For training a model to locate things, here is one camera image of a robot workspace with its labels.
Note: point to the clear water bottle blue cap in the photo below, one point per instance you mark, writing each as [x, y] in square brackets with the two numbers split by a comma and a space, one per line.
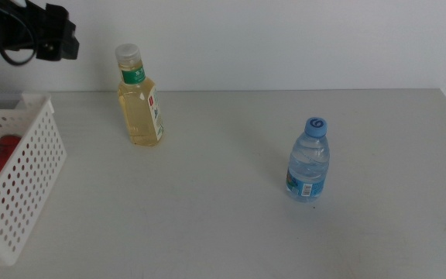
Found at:
[308, 162]

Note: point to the white perforated plastic basket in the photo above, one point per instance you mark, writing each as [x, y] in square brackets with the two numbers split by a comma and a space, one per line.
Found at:
[37, 100]

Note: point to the yellow tea bottle green label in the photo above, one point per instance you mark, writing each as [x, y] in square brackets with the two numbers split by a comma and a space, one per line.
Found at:
[139, 116]

